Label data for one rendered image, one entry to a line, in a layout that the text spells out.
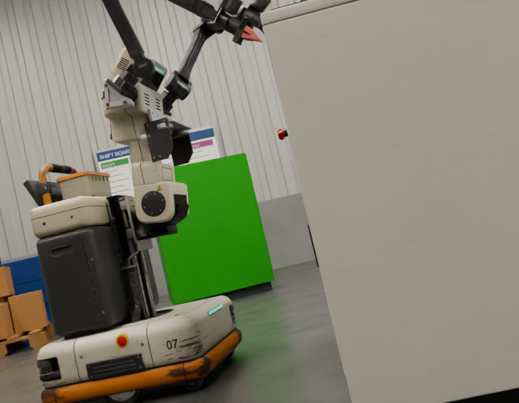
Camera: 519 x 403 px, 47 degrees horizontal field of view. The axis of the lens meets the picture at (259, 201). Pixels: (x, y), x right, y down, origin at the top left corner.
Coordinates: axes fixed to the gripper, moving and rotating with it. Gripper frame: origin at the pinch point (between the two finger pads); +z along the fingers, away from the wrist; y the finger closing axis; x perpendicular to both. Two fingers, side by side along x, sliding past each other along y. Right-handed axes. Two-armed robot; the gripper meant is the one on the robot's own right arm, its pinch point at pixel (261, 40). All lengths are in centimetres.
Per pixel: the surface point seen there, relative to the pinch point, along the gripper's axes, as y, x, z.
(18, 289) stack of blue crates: -395, 387, -317
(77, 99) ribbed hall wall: -174, 515, -449
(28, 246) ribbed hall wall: -384, 469, -389
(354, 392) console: -59, -88, 96
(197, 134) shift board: -137, 575, -281
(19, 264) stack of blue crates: -369, 393, -336
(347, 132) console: -12, -85, 66
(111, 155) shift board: -219, 523, -364
